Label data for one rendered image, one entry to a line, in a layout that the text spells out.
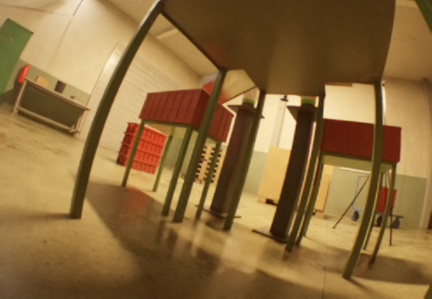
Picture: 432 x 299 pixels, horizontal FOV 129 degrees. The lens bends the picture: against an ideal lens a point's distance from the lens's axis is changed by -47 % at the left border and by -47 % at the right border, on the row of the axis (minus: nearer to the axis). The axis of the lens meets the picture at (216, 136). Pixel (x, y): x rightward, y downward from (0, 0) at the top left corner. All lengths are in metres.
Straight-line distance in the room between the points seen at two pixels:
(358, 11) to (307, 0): 0.19
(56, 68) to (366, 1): 5.95
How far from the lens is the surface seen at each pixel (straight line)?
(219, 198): 1.58
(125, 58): 0.75
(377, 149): 0.94
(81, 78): 6.00
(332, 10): 0.75
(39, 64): 5.91
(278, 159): 3.46
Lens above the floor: 0.32
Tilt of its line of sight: 10 degrees up
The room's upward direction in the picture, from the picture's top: 16 degrees clockwise
